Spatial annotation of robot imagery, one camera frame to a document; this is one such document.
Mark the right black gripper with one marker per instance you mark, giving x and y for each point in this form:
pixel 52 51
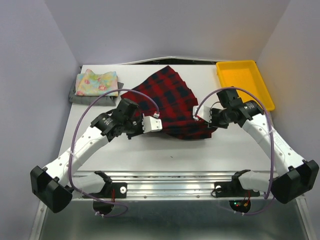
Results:
pixel 214 124

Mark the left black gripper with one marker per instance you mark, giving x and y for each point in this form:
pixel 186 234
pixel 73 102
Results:
pixel 139 119

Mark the red black plaid skirt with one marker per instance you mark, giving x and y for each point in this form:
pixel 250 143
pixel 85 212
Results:
pixel 175 101

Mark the pastel floral skirt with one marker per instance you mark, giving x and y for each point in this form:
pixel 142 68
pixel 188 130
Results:
pixel 91 84

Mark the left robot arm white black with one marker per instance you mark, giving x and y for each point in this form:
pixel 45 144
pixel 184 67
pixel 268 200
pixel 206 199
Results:
pixel 54 184

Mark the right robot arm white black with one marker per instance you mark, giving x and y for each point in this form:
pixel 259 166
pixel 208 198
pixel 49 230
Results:
pixel 290 174

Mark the yellow plastic tray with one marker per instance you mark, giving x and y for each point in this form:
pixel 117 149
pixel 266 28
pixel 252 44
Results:
pixel 244 74

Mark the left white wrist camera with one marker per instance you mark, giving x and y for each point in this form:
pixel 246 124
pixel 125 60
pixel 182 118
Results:
pixel 151 124

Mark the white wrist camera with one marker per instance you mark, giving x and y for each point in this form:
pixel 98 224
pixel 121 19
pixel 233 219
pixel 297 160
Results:
pixel 151 124
pixel 204 113

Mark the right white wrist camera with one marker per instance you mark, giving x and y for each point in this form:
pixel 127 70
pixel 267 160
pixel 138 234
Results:
pixel 204 113

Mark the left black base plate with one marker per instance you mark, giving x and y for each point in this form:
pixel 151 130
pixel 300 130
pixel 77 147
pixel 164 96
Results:
pixel 114 190

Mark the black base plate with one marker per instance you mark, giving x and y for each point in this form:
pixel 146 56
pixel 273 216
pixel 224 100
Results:
pixel 114 190
pixel 229 189

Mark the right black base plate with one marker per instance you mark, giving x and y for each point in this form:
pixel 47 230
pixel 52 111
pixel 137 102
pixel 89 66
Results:
pixel 229 189

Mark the aluminium rail frame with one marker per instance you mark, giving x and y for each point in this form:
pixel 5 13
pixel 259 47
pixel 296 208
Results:
pixel 176 206

